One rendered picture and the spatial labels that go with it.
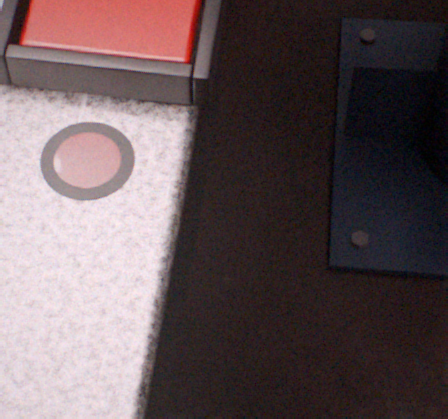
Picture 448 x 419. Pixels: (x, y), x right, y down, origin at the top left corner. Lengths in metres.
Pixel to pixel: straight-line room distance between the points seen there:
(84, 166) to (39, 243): 0.03
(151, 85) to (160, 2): 0.03
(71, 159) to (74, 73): 0.03
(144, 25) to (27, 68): 0.04
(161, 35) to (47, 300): 0.10
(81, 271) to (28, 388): 0.04
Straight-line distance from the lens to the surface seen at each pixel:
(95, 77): 0.42
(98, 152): 0.41
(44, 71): 0.42
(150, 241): 0.39
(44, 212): 0.40
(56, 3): 0.44
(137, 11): 0.43
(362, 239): 1.43
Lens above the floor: 1.25
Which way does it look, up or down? 58 degrees down
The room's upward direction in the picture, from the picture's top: straight up
